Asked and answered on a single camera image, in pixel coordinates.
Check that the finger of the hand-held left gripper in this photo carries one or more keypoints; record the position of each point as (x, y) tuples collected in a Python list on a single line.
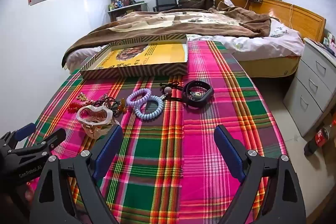
[(25, 132), (53, 136)]

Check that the cola bottle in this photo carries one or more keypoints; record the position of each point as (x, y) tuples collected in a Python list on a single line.
[(321, 137)]

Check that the wooden desk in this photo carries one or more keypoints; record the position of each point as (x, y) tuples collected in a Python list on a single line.
[(126, 10)]

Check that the pile of paper cartons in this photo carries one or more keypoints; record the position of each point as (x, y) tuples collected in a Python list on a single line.
[(330, 40)]

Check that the brown paw print blanket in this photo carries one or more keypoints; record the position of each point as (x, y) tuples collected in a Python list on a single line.
[(183, 27)]

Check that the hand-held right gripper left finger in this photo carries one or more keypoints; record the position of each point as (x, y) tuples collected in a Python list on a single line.
[(109, 148)]

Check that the dark brown bag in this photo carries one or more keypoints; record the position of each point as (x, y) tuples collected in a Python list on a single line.
[(194, 3)]

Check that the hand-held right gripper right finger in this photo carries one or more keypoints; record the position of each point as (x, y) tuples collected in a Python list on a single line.
[(228, 150)]

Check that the row of bottles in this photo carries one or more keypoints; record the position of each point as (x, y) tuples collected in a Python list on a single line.
[(118, 2)]

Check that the pink green plaid tablecloth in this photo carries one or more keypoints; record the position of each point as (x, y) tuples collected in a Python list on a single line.
[(157, 161)]

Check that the cream amber hair claw clip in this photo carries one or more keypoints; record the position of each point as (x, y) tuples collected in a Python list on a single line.
[(81, 115)]

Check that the black band with bell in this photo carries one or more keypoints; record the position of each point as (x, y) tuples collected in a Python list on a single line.
[(205, 94)]

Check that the striped cardboard box tray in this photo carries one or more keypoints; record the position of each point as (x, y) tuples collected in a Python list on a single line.
[(162, 56)]

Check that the grey drawer nightstand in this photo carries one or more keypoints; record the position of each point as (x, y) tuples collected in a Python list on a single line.
[(309, 82)]

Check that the wooden bed headboard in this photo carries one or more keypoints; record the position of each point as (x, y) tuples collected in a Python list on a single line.
[(302, 16)]

